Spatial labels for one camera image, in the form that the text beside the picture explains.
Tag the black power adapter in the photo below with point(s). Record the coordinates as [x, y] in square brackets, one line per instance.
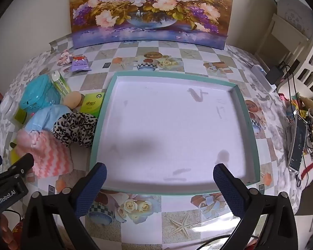
[275, 74]

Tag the grey floral cloth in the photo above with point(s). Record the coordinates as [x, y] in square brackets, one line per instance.
[34, 67]

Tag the teal shallow tray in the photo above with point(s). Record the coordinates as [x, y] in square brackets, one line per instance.
[172, 125]

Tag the yellow-green cloth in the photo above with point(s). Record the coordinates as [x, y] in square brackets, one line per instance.
[14, 157]

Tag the green tissue pack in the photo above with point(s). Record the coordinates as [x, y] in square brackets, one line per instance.
[91, 104]

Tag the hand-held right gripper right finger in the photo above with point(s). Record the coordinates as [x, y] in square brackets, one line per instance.
[229, 190]

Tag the white jar with green label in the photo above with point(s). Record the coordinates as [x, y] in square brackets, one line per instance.
[9, 106]

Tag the purple flower toy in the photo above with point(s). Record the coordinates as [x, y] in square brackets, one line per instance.
[79, 63]

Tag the beige round makeup sponge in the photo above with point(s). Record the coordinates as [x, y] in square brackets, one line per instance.
[73, 99]

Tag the blue face mask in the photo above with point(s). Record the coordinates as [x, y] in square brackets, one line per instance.
[47, 117]

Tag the patterned tape roll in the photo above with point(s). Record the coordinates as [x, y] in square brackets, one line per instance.
[292, 114]

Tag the white chair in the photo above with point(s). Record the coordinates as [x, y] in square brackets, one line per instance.
[279, 36]

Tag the pink white chevron cloth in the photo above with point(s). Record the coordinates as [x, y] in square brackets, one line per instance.
[49, 158]

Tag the checkered printed tablecloth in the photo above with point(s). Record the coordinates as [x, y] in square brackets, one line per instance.
[172, 213]

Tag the grey printed cushion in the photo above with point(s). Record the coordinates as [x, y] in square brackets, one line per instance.
[294, 13]

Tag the green squeeze tube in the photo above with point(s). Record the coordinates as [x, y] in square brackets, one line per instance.
[61, 84]

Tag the pink white scrunchie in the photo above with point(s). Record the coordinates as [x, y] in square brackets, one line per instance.
[64, 57]

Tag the floral canvas painting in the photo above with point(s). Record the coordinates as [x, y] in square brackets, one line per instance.
[151, 5]

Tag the person's left hand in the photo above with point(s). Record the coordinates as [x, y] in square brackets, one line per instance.
[6, 231]

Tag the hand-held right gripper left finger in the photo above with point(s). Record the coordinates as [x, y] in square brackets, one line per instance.
[91, 187]

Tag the leopard print scrunchie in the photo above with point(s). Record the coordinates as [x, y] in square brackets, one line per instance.
[75, 130]

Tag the red patterned fabric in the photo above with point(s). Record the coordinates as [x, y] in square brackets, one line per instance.
[17, 229]

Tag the white power strip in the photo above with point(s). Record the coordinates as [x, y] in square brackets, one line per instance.
[260, 75]

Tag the teal plastic heart case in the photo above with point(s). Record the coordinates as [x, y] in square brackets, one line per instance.
[37, 93]

